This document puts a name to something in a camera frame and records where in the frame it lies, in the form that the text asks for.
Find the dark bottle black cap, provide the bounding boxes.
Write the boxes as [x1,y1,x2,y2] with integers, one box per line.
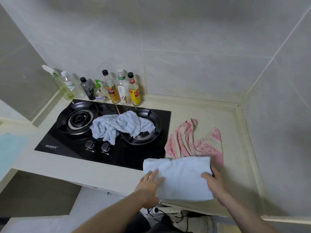
[80,77,96,101]

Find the clear bottle white label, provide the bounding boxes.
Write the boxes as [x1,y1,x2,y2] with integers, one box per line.
[116,68,132,105]

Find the yellow bottle red label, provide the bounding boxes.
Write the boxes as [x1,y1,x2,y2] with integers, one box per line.
[127,72,141,106]

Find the black burner pan support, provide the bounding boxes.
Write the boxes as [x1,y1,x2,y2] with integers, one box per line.
[57,102,99,134]
[120,109,163,145]

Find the tall bottle orange label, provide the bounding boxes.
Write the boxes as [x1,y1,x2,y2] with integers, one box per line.
[102,69,121,104]

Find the blue striped towel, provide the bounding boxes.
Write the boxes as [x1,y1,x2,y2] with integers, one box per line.
[90,110,156,145]

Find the light blue board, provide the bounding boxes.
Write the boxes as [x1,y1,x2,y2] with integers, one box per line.
[0,133,28,178]

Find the black glass gas stove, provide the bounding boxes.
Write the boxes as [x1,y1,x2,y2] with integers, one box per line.
[34,99,172,171]

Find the green pump soap bottle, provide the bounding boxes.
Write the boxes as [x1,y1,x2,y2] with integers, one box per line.
[94,79,108,103]

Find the pink and white towel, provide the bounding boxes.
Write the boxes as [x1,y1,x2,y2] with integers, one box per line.
[164,118,224,168]

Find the clear spray bottle yellow liquid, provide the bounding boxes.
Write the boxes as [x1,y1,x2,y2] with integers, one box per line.
[41,65,76,101]

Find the person's left hand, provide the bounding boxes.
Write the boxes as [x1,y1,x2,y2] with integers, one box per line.
[134,168,165,209]

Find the person's right hand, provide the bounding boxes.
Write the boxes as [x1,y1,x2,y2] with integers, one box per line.
[201,166,230,207]

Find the clear bottle white cap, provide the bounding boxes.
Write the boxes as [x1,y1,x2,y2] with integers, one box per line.
[60,71,86,100]

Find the person's right forearm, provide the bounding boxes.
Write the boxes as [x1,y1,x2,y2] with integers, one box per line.
[216,192,278,233]

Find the person's left forearm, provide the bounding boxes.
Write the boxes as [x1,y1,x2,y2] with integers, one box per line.
[72,192,149,233]

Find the white power strip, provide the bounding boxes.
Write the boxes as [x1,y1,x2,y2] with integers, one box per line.
[153,206,182,214]

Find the person's dark trousers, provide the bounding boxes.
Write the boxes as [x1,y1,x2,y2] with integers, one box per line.
[124,213,195,233]

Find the black cable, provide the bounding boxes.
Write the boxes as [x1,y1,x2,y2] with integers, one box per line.
[146,208,202,233]

